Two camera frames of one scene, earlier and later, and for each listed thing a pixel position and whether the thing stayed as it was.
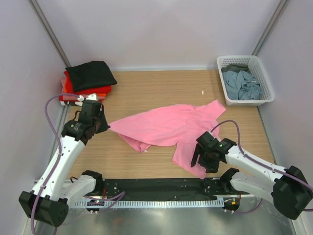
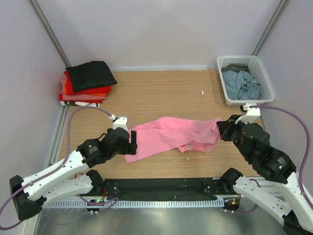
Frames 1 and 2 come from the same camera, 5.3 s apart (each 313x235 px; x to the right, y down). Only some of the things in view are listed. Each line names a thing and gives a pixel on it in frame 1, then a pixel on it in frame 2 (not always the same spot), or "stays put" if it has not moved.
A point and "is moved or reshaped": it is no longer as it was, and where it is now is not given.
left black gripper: [104, 127] -> [130, 148]
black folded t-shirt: [90, 75] stays put
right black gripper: [211, 168] -> [223, 126]
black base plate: [168, 189] stays put
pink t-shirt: [179, 125] is moved or reshaped
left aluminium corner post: [50, 33] stays put
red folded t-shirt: [68, 87] stays put
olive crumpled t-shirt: [236, 68] stays put
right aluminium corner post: [281, 6] stays put
